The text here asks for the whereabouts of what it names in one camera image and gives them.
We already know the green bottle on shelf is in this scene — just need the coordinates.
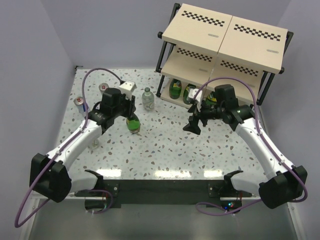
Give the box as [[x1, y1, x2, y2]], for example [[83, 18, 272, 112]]
[[169, 78, 182, 99]]

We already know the silver blue can front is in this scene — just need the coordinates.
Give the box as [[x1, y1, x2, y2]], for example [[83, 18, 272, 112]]
[[73, 96, 86, 118]]

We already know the beige three-tier shelf unit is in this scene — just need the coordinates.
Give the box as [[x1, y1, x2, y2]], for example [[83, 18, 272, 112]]
[[155, 3, 294, 106]]

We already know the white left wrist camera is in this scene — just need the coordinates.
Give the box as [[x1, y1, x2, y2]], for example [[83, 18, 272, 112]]
[[118, 81, 137, 100]]

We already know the clear bottle green cap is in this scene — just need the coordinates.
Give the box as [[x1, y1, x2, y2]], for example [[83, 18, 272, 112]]
[[90, 139, 99, 150], [142, 87, 155, 111]]

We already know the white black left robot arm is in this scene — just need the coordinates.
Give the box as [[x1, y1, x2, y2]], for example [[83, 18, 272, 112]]
[[29, 81, 136, 203]]

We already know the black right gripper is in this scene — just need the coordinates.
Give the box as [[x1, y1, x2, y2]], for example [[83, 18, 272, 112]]
[[183, 98, 225, 135]]

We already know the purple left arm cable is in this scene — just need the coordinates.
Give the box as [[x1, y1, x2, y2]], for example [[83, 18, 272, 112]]
[[14, 67, 126, 228]]

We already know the silver blue can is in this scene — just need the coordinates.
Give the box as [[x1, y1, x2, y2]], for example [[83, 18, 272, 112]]
[[98, 82, 109, 94], [73, 96, 86, 118]]

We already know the green Perrier bottle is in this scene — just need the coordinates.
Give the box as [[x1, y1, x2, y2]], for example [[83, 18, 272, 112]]
[[205, 91, 217, 106], [126, 115, 141, 134], [183, 83, 196, 105]]

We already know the silver blue can back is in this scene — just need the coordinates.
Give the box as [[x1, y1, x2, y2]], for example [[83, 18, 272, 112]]
[[98, 82, 109, 94]]

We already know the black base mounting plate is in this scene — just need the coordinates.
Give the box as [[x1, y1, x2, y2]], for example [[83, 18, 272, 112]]
[[75, 179, 252, 211]]

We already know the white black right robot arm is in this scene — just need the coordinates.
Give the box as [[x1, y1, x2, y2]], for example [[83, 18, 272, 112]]
[[183, 84, 308, 209]]

